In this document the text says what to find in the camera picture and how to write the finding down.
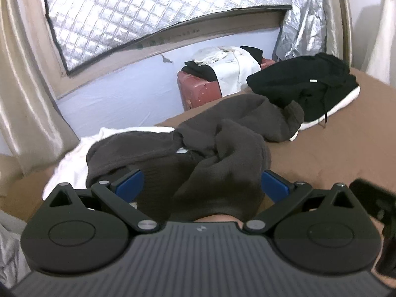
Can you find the grey white cloth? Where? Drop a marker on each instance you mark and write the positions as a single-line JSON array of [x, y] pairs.
[[9, 247]]

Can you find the white garment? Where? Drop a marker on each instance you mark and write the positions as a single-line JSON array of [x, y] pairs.
[[312, 124]]

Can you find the dark grey knitted sweater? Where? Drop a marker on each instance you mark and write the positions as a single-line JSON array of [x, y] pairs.
[[201, 148]]

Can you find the clothes pile on suitcase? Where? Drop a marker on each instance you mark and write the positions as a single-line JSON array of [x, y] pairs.
[[232, 71]]

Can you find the beige curtain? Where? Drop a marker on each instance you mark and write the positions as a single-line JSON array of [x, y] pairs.
[[24, 99]]

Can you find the black hooded sweatshirt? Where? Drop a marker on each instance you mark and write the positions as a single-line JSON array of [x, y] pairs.
[[294, 80]]

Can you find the silver quilted window cover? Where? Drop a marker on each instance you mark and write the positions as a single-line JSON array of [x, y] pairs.
[[139, 6]]

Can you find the red suitcase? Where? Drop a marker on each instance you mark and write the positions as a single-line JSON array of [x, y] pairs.
[[198, 92]]

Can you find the black cloth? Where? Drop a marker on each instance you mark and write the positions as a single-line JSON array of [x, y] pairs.
[[252, 52], [198, 69]]

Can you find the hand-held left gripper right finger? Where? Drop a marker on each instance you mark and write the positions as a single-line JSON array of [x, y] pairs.
[[273, 187]]

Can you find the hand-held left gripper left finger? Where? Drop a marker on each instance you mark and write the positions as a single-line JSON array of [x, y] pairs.
[[130, 185]]

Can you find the white curtain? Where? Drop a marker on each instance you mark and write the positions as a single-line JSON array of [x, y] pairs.
[[383, 37]]

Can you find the silver foil curtain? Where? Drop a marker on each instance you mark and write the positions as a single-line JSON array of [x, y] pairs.
[[303, 27]]

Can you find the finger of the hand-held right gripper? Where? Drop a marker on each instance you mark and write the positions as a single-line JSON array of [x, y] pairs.
[[371, 198]]

